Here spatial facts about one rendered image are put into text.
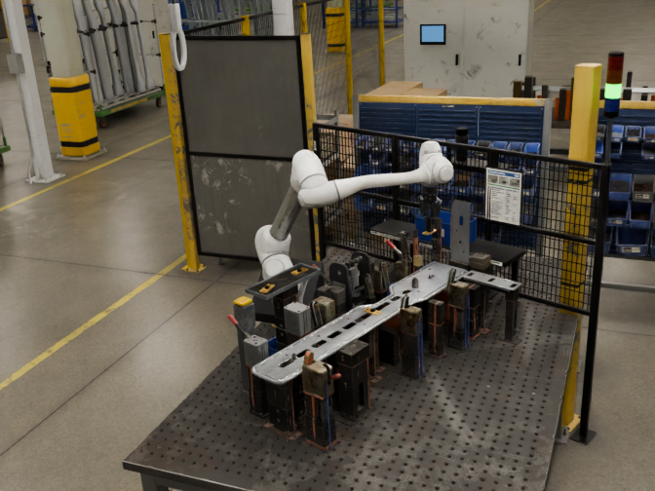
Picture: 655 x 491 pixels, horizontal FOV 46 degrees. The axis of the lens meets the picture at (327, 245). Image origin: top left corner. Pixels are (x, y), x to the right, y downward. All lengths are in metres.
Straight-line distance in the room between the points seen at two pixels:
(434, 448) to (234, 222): 3.66
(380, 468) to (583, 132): 1.90
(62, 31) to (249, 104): 5.21
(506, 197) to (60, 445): 2.86
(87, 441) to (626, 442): 3.01
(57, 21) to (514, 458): 8.93
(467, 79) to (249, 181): 4.86
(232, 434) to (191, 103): 3.55
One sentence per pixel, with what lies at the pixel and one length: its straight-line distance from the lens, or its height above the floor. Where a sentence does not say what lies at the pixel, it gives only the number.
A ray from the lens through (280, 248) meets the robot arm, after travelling 4.05.
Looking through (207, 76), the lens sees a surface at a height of 1.68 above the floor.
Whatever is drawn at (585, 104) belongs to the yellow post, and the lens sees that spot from 3.93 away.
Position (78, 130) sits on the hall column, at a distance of 11.02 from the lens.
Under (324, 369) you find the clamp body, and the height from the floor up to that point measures 1.06.
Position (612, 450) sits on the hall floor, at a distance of 4.52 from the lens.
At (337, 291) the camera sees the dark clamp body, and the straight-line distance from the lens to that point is 3.61.
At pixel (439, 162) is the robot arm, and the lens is 3.52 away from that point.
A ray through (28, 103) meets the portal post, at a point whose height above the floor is 0.97.
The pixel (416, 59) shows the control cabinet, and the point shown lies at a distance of 10.55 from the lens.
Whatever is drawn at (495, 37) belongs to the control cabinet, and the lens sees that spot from 10.29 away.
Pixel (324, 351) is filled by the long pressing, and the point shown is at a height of 1.00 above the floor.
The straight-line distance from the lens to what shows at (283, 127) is 5.97.
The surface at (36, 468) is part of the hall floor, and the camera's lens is 4.67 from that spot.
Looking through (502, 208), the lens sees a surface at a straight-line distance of 4.22.
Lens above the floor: 2.60
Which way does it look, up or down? 22 degrees down
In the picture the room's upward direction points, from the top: 3 degrees counter-clockwise
